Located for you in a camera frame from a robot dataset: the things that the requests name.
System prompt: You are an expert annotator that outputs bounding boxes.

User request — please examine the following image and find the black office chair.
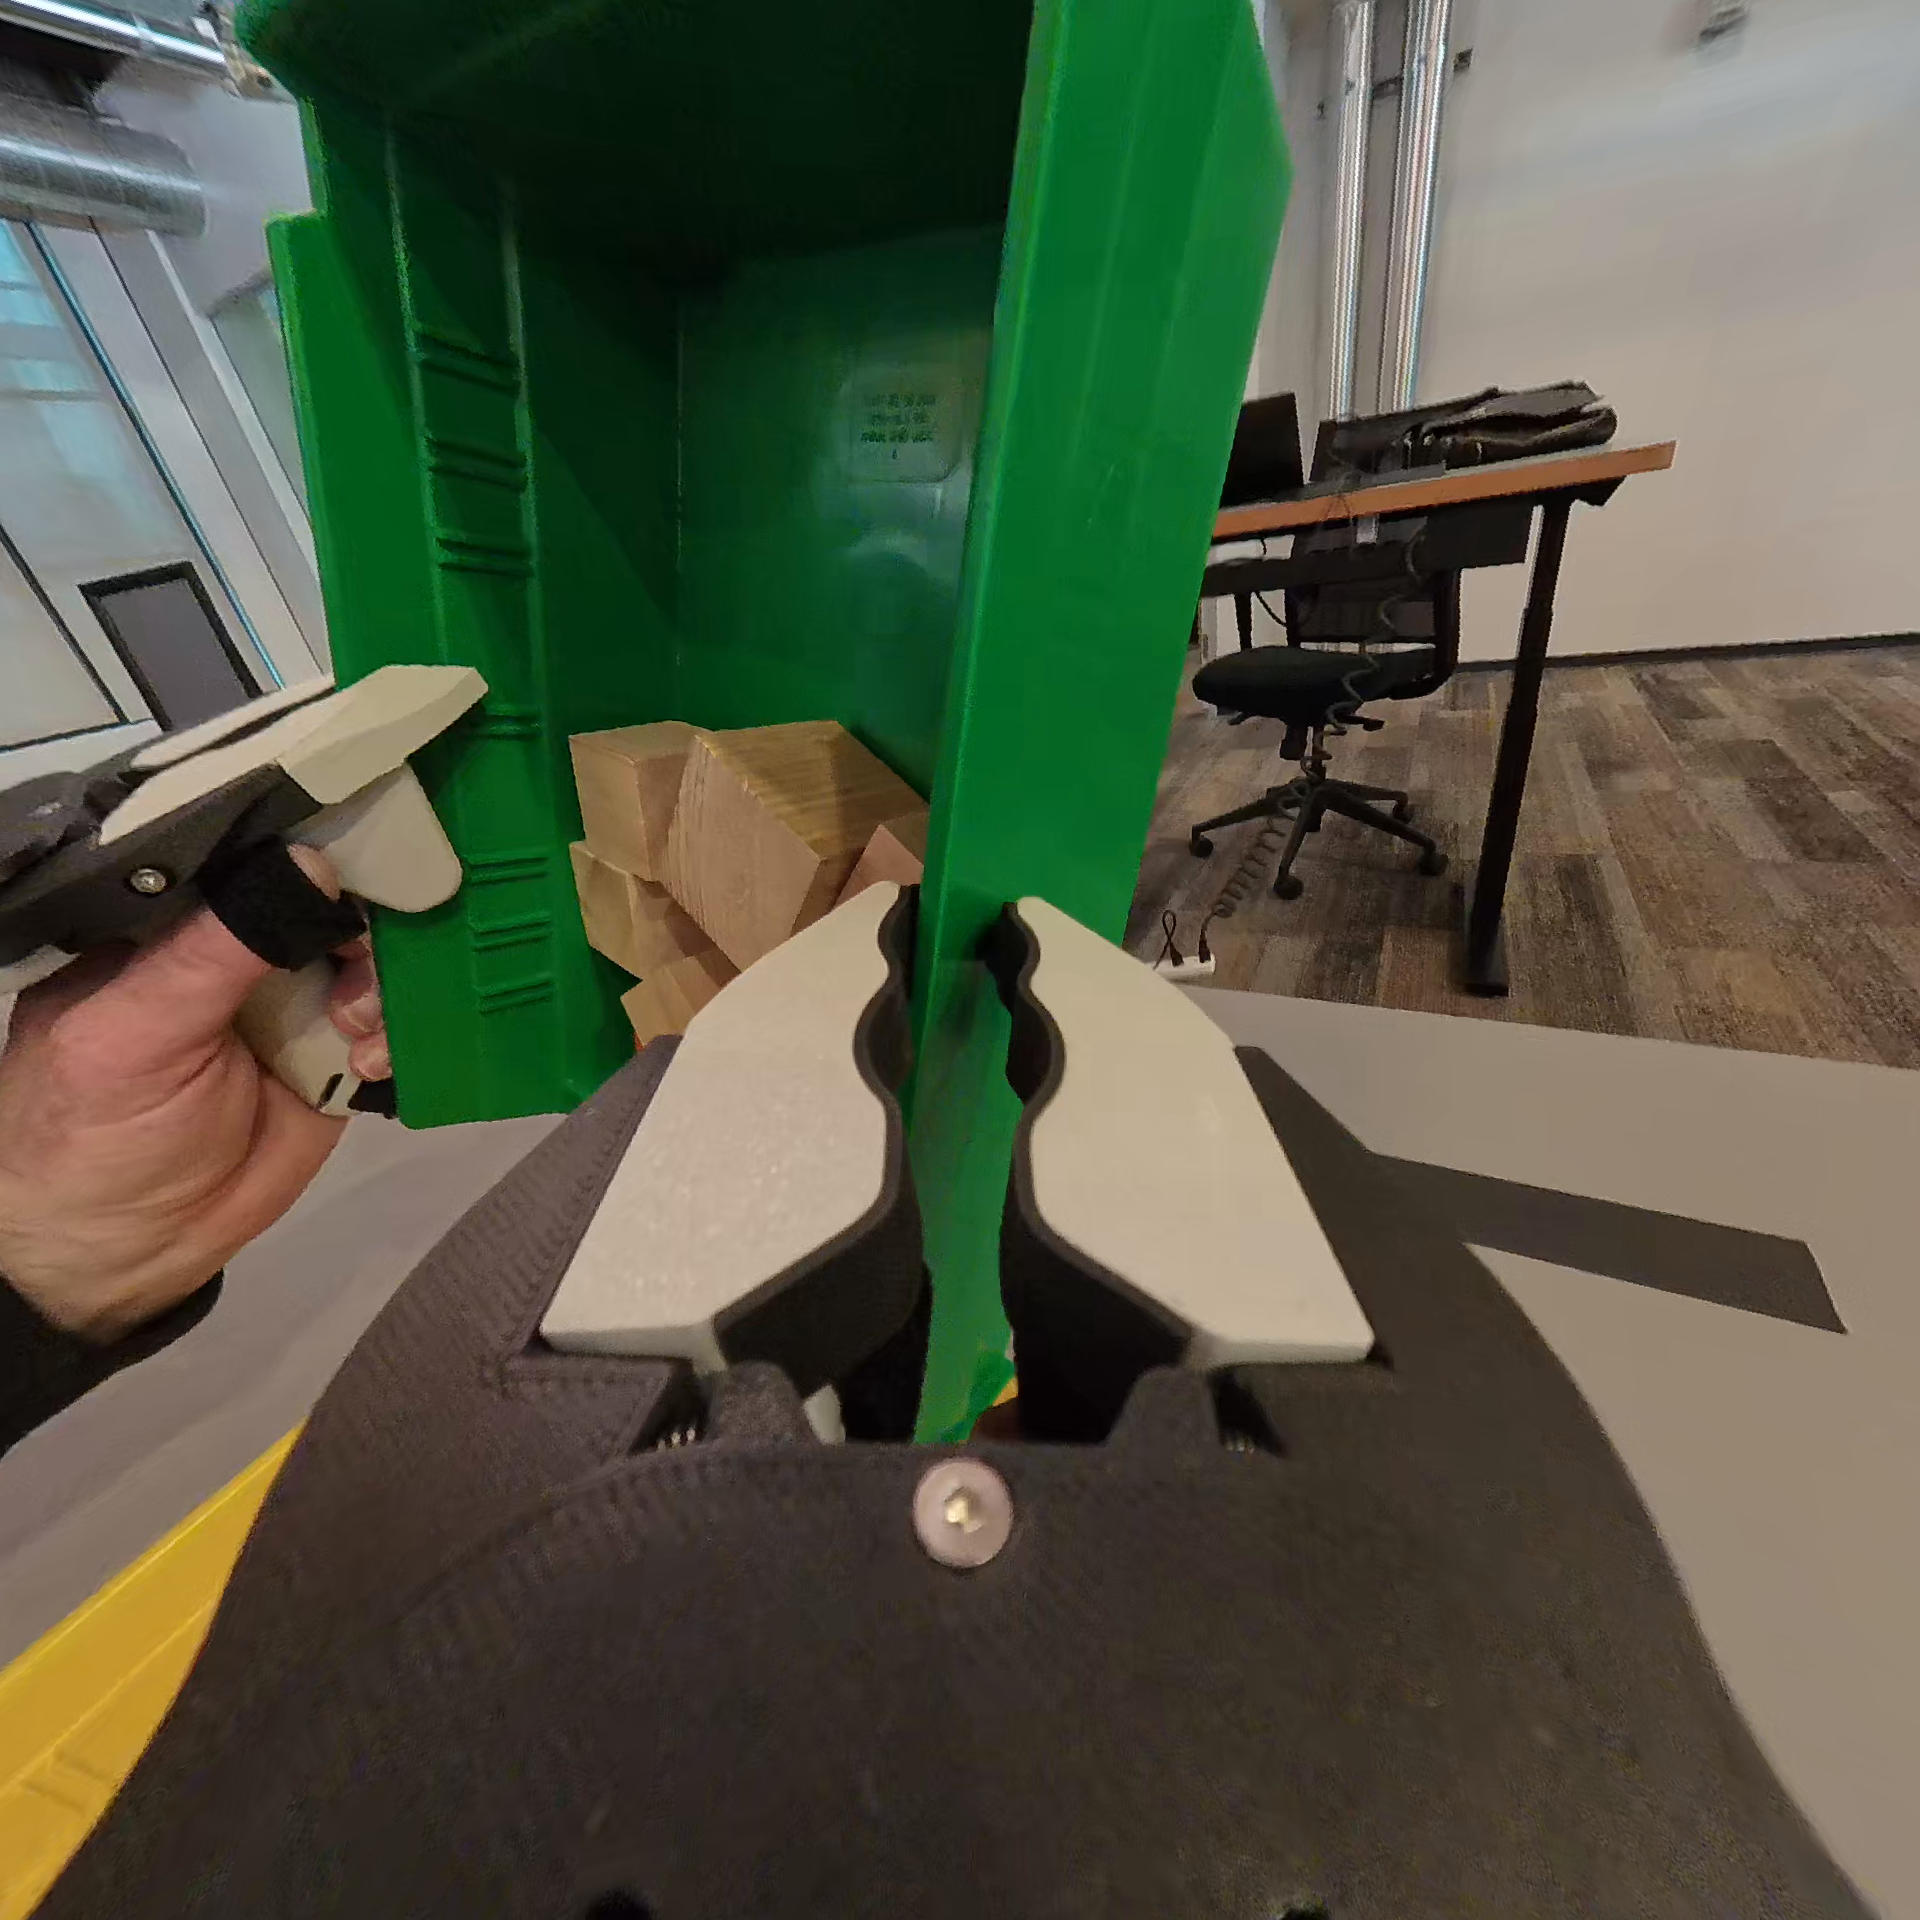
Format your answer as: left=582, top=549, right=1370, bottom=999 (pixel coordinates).
left=1189, top=517, right=1464, bottom=903

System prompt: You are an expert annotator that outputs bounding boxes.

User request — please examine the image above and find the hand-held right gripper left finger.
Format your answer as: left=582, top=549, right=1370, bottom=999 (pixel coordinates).
left=536, top=883, right=933, bottom=1445

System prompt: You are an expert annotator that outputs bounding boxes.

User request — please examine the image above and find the dark bag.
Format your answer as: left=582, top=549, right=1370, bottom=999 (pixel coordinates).
left=1319, top=381, right=1617, bottom=481

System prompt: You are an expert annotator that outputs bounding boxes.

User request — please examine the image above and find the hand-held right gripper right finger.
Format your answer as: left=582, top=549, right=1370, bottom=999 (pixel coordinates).
left=977, top=896, right=1377, bottom=1445

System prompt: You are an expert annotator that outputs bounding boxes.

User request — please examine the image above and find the silver ventilation duct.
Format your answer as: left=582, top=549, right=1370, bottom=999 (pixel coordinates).
left=0, top=129, right=208, bottom=243

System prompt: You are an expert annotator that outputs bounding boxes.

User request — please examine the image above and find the pile of plain wooden cubes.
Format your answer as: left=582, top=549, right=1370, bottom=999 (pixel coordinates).
left=566, top=720, right=933, bottom=1044

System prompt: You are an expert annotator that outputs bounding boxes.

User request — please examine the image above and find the person's left hand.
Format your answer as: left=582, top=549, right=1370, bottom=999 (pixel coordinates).
left=0, top=848, right=394, bottom=1338

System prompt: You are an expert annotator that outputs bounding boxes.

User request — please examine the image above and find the green plastic box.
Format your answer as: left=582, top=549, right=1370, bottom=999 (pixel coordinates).
left=238, top=0, right=1295, bottom=1442

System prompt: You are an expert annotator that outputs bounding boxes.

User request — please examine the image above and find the metal wall pipe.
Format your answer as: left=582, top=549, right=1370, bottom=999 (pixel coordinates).
left=1380, top=0, right=1456, bottom=413
left=1327, top=0, right=1377, bottom=424

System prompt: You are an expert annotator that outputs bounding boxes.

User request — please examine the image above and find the black monitor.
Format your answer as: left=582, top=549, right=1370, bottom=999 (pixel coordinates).
left=1218, top=394, right=1306, bottom=513

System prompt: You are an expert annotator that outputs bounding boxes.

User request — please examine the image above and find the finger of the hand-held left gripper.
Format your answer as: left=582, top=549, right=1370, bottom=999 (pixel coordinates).
left=93, top=663, right=490, bottom=847
left=303, top=769, right=463, bottom=915

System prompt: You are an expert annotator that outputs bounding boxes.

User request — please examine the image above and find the yellow plastic box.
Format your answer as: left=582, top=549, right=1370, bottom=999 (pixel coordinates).
left=0, top=1425, right=308, bottom=1920

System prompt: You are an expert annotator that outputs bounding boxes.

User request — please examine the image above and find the wooden-edged desk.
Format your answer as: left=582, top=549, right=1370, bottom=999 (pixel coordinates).
left=1200, top=440, right=1680, bottom=999

